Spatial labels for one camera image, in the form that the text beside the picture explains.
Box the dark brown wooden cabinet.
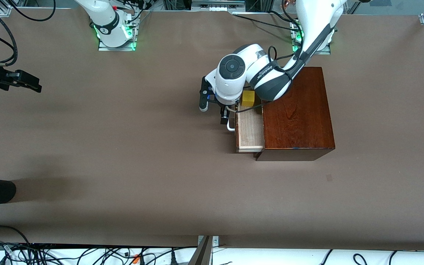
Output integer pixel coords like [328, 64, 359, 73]
[254, 67, 336, 162]

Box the dark metal strut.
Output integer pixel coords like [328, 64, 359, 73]
[188, 236, 213, 265]

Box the white shelf board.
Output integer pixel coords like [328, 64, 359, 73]
[0, 246, 424, 265]

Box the light wood drawer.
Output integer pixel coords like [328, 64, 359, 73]
[235, 94, 265, 153]

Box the black arched cable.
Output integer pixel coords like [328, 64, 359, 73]
[0, 225, 32, 245]

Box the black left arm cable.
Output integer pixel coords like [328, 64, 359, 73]
[230, 0, 306, 111]

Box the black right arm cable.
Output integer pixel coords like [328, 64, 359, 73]
[0, 0, 56, 67]

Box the long black table cable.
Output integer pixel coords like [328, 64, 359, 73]
[232, 13, 301, 33]

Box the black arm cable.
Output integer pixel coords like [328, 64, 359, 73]
[230, 0, 306, 111]
[0, 0, 56, 67]

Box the short black table cable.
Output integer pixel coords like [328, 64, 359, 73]
[269, 10, 298, 23]

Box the white metal drawer handle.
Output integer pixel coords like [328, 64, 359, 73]
[226, 105, 236, 132]

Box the silver metal bracket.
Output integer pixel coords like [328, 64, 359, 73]
[197, 236, 220, 248]

